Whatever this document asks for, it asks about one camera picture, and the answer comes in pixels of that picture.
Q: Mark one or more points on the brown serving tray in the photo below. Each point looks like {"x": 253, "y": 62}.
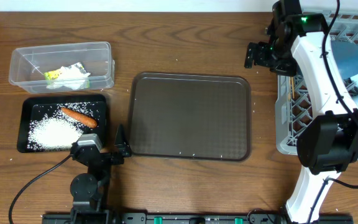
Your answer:
{"x": 188, "y": 116}

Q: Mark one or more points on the aluminium foil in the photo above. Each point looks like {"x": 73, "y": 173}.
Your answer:
{"x": 78, "y": 67}

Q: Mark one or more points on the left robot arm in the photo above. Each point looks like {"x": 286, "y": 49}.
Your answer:
{"x": 90, "y": 189}

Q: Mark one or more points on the black plastic tray bin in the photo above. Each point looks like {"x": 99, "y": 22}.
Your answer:
{"x": 28, "y": 105}

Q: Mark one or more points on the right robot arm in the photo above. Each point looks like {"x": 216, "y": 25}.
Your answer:
{"x": 300, "y": 42}

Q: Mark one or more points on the grey dishwasher rack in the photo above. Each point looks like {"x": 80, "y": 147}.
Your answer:
{"x": 291, "y": 118}

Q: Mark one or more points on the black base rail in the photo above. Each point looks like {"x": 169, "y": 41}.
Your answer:
{"x": 143, "y": 218}

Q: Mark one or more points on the wooden chopstick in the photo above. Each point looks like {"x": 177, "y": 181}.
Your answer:
{"x": 289, "y": 89}
{"x": 292, "y": 85}

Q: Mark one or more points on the white tissue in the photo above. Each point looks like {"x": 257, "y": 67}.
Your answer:
{"x": 71, "y": 79}

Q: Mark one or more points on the orange carrot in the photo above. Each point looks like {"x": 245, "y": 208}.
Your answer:
{"x": 83, "y": 119}

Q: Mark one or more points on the large blue plate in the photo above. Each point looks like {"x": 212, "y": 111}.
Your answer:
{"x": 346, "y": 57}

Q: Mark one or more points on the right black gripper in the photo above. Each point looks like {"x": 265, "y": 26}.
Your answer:
{"x": 289, "y": 69}

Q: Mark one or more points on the pile of white rice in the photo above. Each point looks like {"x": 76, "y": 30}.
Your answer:
{"x": 50, "y": 129}

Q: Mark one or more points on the clear plastic bin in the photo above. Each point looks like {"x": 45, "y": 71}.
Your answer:
{"x": 28, "y": 65}

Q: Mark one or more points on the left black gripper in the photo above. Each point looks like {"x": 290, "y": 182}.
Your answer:
{"x": 124, "y": 146}

